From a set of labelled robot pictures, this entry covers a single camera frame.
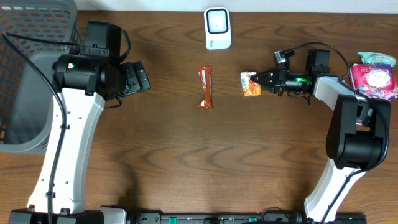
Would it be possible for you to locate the small orange yellow packet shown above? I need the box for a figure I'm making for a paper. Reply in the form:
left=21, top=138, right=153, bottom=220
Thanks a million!
left=240, top=72, right=262, bottom=97

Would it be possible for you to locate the orange snack bar wrapper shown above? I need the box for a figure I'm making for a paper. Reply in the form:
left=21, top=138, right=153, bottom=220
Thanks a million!
left=198, top=67, right=212, bottom=109

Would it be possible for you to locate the teal snack packet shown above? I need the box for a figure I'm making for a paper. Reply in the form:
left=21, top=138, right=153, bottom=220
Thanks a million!
left=358, top=52, right=397, bottom=67

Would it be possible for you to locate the red purple noodle packet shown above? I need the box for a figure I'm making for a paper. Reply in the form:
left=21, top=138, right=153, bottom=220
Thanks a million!
left=349, top=64, right=397, bottom=101

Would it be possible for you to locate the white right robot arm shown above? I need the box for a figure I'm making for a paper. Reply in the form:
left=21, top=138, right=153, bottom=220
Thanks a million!
left=248, top=49, right=391, bottom=223

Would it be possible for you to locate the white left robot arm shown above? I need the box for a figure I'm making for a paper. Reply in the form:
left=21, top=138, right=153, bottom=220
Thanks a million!
left=9, top=21, right=150, bottom=223

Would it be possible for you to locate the white barcode scanner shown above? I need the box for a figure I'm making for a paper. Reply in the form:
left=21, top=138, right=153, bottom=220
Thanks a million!
left=203, top=7, right=232, bottom=50

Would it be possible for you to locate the grey plastic mesh basket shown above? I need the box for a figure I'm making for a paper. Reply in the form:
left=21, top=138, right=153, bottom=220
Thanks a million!
left=1, top=0, right=83, bottom=154

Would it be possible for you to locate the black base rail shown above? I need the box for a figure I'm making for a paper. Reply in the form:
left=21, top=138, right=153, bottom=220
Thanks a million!
left=126, top=212, right=317, bottom=224

